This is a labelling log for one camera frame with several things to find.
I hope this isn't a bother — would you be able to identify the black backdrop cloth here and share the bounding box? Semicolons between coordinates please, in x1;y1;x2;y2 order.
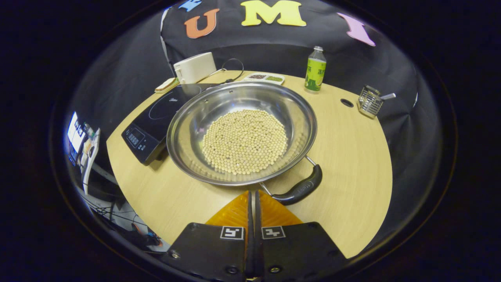
67;0;445;251

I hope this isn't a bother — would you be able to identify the lit monitor screen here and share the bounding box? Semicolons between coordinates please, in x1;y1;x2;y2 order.
67;112;101;195

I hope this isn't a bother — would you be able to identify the bread slice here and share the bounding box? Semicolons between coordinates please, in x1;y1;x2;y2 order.
155;78;177;94

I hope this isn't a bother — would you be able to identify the black induction cooktop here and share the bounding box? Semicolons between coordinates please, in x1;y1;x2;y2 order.
121;83;212;166

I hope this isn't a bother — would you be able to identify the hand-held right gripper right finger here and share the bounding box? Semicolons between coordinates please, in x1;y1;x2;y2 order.
255;190;348;280

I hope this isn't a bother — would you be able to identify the white toaster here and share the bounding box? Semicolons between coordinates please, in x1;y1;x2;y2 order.
173;52;217;84

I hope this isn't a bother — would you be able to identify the stainless steel pot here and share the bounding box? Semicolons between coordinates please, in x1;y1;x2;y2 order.
166;81;323;206

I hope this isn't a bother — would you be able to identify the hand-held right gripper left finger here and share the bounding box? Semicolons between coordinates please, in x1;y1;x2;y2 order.
162;191;254;282

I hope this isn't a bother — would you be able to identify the wire utensil holder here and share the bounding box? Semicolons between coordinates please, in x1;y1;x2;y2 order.
357;85;384;119

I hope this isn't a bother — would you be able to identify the white divided grain tray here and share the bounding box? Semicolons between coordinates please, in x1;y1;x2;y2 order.
243;72;285;85

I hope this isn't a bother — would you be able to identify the green label drink bottle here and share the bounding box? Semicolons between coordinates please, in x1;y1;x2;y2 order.
304;46;327;94

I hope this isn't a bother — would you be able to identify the black power cable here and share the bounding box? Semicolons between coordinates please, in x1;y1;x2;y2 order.
221;58;245;84

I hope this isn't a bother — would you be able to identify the pile of soybeans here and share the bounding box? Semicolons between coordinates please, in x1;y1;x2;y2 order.
202;109;288;175

